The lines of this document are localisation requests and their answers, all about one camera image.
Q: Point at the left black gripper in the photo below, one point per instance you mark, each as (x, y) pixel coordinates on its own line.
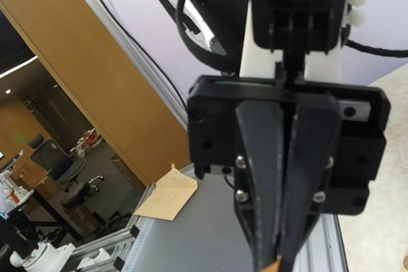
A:
(214, 102)

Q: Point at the brown sticker sheet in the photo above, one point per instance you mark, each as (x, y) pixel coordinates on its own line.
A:
(170, 195)

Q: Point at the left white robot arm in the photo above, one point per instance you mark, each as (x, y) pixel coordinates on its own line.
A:
(213, 31)

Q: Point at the black office chair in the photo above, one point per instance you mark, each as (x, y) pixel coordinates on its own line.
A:
(64, 171)

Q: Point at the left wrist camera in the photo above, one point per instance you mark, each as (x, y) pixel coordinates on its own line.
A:
(304, 38)

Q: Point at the front aluminium rail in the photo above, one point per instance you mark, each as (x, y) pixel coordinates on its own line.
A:
(108, 253)

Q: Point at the left aluminium frame post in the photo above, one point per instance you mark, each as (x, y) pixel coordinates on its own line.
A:
(162, 84)

